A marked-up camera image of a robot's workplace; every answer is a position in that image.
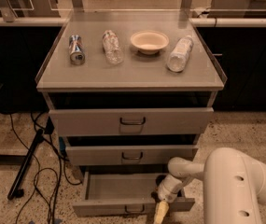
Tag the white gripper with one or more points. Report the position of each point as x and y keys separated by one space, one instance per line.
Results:
x=165 y=192

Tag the grey bottom drawer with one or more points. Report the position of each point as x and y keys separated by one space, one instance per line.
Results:
x=118 y=194

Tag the grey drawer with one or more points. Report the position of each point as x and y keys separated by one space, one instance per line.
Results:
x=129 y=149
x=118 y=194
x=127 y=113

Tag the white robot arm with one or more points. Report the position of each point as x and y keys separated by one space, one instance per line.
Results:
x=234 y=186

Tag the grey middle drawer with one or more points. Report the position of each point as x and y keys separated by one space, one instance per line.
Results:
x=129 y=149

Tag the grey top drawer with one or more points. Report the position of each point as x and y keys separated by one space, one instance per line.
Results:
x=127 y=113

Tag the grey drawer cabinet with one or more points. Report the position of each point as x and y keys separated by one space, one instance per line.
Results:
x=138 y=72

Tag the black power adapter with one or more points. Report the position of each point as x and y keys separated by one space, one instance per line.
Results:
x=49 y=127

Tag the black floor bar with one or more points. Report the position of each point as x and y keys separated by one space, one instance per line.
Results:
x=15 y=188

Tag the white labelled plastic bottle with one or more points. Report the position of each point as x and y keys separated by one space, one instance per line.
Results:
x=179 y=57

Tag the clear crumpled plastic bottle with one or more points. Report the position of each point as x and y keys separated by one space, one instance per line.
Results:
x=111 y=46

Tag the beige paper bowl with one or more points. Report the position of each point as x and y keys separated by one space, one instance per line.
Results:
x=149 y=42

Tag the blue silver soda can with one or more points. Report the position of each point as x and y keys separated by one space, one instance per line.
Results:
x=76 y=52

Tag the white counter rail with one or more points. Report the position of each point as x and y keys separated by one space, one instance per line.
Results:
x=197 y=22

